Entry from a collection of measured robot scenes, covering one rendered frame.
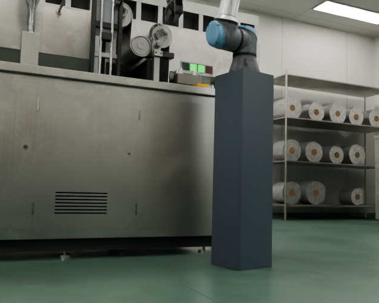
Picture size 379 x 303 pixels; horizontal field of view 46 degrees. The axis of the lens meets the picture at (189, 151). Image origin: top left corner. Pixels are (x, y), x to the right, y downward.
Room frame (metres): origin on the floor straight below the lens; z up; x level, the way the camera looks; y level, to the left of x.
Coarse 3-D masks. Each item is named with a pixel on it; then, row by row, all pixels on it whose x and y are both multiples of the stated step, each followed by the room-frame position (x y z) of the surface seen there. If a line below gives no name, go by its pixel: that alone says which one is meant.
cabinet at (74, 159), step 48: (0, 96) 1.99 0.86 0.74; (48, 96) 2.07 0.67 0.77; (96, 96) 2.16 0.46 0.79; (144, 96) 2.26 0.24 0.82; (192, 96) 2.37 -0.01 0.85; (0, 144) 1.99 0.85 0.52; (48, 144) 2.07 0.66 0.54; (96, 144) 2.17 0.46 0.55; (144, 144) 2.27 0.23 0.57; (192, 144) 2.37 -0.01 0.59; (0, 192) 2.00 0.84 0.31; (48, 192) 2.08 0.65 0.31; (96, 192) 2.17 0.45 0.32; (144, 192) 2.27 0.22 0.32; (192, 192) 2.38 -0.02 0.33; (0, 240) 2.04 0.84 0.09; (48, 240) 2.13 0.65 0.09; (96, 240) 2.22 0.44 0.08; (144, 240) 2.32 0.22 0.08; (192, 240) 2.43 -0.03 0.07
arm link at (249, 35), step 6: (240, 30) 2.03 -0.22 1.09; (246, 30) 2.05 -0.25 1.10; (252, 30) 2.06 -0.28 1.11; (246, 36) 2.03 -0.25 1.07; (252, 36) 2.06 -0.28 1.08; (246, 42) 2.04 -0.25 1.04; (252, 42) 2.06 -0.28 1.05; (240, 48) 2.05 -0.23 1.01; (246, 48) 2.05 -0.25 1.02; (252, 48) 2.06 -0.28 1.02
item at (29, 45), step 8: (32, 0) 2.35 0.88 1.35; (32, 8) 2.36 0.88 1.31; (32, 16) 2.37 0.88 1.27; (32, 24) 2.37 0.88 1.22; (24, 32) 2.33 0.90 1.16; (32, 32) 2.34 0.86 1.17; (24, 40) 2.33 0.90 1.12; (32, 40) 2.34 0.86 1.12; (24, 48) 2.33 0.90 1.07; (32, 48) 2.35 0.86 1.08; (24, 56) 2.33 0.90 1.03; (32, 56) 2.35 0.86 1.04; (32, 64) 2.35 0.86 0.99
